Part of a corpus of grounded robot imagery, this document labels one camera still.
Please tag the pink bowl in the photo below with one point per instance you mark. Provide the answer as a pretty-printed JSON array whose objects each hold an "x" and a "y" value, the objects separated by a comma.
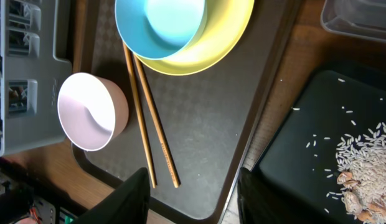
[{"x": 92, "y": 110}]

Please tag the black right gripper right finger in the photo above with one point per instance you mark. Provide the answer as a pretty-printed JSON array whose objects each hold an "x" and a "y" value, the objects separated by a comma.
[{"x": 259, "y": 204}]

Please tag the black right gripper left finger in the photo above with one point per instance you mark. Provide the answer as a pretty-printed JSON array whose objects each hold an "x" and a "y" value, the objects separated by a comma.
[{"x": 129, "y": 203}]

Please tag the dark brown serving tray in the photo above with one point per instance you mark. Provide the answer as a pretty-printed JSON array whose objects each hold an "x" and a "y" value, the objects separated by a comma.
[{"x": 208, "y": 118}]

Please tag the black tray bin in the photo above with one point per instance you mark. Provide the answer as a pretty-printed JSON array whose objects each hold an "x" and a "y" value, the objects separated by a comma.
[{"x": 282, "y": 164}]

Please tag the clear plastic bin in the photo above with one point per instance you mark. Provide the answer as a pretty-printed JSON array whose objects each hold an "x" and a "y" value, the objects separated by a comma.
[{"x": 365, "y": 19}]

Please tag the yellow plate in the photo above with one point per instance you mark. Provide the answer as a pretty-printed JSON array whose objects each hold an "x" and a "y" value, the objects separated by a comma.
[{"x": 218, "y": 43}]

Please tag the grey dishwasher rack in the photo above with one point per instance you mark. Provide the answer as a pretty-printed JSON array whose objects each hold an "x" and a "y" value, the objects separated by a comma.
[{"x": 33, "y": 66}]

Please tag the wooden chopstick left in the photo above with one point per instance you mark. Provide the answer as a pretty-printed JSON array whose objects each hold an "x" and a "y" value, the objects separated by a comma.
[{"x": 140, "y": 116}]

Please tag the light blue bowl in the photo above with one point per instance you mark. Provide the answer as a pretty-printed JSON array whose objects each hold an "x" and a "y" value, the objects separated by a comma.
[{"x": 158, "y": 29}]

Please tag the wooden chopstick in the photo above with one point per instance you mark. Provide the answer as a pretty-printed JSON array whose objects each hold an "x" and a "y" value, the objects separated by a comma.
[
  {"x": 140, "y": 116},
  {"x": 157, "y": 123}
]

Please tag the rice and nut scraps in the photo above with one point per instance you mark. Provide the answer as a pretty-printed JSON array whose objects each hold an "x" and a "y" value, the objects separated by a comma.
[{"x": 346, "y": 143}]

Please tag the wooden chopstick right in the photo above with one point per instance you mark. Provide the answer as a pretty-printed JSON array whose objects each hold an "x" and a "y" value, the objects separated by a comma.
[{"x": 157, "y": 123}]

